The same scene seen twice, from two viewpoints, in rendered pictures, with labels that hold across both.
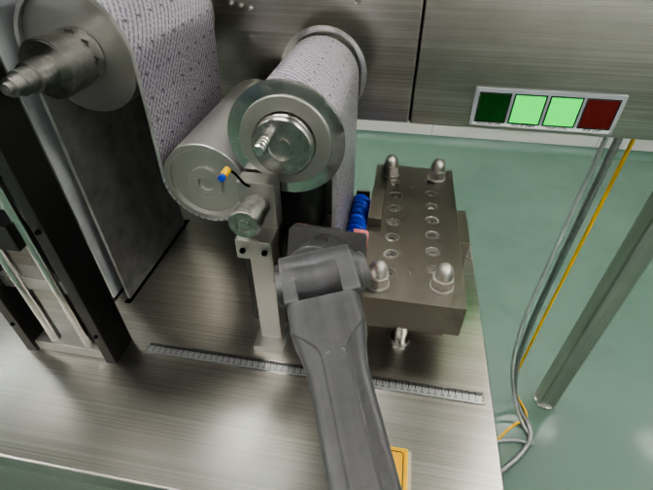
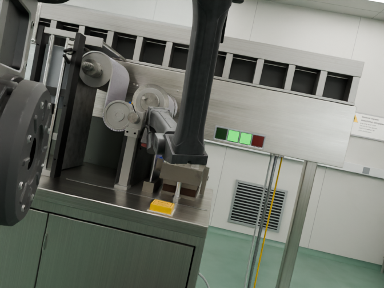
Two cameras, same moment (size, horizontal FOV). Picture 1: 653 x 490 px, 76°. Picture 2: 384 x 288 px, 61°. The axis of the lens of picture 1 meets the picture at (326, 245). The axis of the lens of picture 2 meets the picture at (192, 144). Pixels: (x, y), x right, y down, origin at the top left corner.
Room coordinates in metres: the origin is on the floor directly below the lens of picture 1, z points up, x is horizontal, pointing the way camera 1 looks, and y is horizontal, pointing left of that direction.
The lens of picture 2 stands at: (-0.84, -0.02, 1.19)
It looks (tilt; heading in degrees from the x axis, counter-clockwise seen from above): 3 degrees down; 355
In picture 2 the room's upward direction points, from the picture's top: 12 degrees clockwise
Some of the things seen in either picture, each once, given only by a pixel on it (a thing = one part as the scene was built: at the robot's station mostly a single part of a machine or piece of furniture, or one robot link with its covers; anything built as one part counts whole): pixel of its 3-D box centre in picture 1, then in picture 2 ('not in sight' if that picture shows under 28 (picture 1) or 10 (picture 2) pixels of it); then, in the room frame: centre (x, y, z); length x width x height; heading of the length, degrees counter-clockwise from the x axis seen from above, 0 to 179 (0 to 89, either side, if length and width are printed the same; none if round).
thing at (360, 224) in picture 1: (356, 230); not in sight; (0.59, -0.05, 1.03); 0.21 x 0.04 x 0.03; 170
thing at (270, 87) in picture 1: (286, 140); (150, 102); (0.48, 0.05, 1.25); 0.15 x 0.01 x 0.15; 80
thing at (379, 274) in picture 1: (378, 272); not in sight; (0.45, -0.08, 1.05); 0.04 x 0.04 x 0.04
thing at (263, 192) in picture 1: (264, 274); (130, 150); (0.45, 0.09, 1.05); 0.06 x 0.05 x 0.31; 170
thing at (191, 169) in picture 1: (236, 143); (127, 116); (0.63, 0.15, 1.17); 0.26 x 0.12 x 0.12; 170
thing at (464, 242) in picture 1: (458, 249); (205, 180); (0.61, -0.25, 0.96); 0.10 x 0.03 x 0.11; 170
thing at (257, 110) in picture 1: (306, 102); (156, 104); (0.60, 0.03, 1.25); 0.26 x 0.12 x 0.12; 170
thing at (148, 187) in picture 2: not in sight; (155, 182); (0.60, -0.03, 0.92); 0.28 x 0.04 x 0.04; 170
